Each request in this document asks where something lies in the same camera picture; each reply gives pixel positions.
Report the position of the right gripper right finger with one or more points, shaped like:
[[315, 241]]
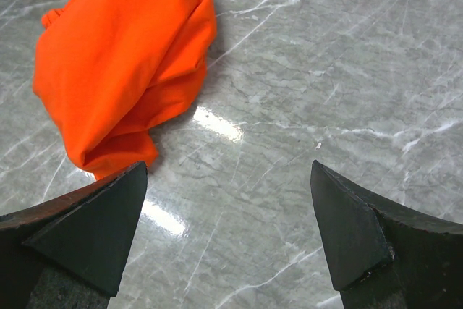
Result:
[[381, 254]]

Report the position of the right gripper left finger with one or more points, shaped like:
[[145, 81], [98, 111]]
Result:
[[71, 251]]

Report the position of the orange t shirt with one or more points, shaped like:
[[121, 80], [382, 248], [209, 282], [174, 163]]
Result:
[[109, 70]]

